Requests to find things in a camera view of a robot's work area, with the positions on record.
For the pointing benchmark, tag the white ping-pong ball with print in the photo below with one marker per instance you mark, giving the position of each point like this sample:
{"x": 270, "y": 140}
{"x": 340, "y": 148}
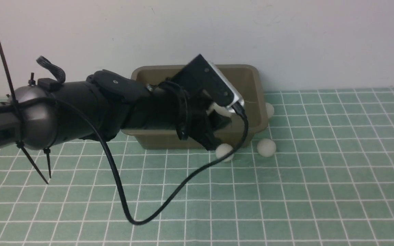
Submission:
{"x": 222, "y": 150}

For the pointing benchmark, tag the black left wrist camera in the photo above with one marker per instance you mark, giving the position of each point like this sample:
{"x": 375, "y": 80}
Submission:
{"x": 200, "y": 75}

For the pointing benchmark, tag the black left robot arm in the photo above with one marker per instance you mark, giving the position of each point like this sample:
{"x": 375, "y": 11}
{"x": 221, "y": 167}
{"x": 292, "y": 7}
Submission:
{"x": 112, "y": 102}

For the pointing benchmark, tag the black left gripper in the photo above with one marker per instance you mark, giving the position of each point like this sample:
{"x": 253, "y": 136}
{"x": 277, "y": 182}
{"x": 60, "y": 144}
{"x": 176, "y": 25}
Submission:
{"x": 171, "y": 107}

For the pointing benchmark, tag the olive green plastic bin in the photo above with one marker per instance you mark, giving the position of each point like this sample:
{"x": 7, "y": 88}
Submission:
{"x": 245, "y": 79}

